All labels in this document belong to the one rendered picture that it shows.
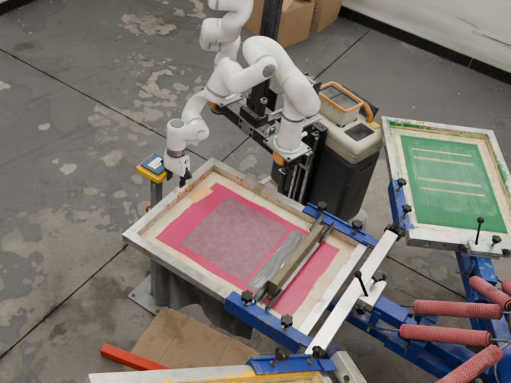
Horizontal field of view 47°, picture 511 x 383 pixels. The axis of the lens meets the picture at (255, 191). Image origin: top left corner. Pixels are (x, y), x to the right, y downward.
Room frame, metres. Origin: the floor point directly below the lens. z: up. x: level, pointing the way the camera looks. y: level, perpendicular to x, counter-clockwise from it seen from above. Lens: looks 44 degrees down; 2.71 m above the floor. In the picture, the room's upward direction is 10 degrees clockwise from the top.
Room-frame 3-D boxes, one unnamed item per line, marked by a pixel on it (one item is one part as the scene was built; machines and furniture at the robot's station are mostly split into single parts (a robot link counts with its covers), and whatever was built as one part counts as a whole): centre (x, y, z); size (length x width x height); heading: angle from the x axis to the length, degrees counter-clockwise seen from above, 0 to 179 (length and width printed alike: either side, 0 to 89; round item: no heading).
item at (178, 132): (1.70, 0.29, 1.31); 0.15 x 0.10 x 0.11; 121
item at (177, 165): (1.69, 0.32, 1.18); 0.10 x 0.07 x 0.11; 64
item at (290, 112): (1.94, -0.11, 1.37); 0.13 x 0.10 x 0.16; 32
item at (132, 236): (1.52, -0.01, 0.97); 0.79 x 0.58 x 0.04; 64
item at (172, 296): (1.36, 0.13, 0.74); 0.46 x 0.04 x 0.42; 64
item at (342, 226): (1.67, -0.35, 0.98); 0.30 x 0.05 x 0.07; 64
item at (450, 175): (1.96, -0.89, 1.05); 1.08 x 0.61 x 0.23; 4
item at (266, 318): (1.17, -0.10, 0.98); 0.30 x 0.05 x 0.07; 64
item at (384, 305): (1.28, -0.52, 1.02); 0.17 x 0.06 x 0.05; 64
